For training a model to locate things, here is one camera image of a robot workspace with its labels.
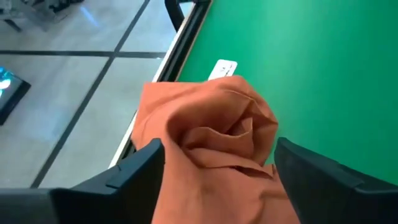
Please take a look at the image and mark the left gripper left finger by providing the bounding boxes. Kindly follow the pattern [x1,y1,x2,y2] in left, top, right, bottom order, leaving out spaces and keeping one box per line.
[51,138,165,224]

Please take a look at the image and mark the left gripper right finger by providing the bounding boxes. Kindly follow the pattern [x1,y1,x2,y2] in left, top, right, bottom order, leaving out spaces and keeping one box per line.
[274,136,398,224]

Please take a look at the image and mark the orange towel with white tag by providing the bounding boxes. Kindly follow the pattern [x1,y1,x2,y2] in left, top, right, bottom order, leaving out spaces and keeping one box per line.
[130,58,301,224]

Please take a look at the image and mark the green table mat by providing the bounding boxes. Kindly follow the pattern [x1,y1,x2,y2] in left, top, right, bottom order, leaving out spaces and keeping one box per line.
[177,0,398,187]

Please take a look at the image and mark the black box with cyan light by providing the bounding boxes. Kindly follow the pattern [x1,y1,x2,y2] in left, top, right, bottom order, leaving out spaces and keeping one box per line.
[0,67,32,125]

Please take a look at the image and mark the black equipment clutter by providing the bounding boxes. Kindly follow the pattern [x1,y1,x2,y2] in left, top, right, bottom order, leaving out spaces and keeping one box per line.
[0,0,85,32]

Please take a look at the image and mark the black metal table frame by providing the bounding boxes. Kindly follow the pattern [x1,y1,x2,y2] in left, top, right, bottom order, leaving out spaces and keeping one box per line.
[108,0,214,169]

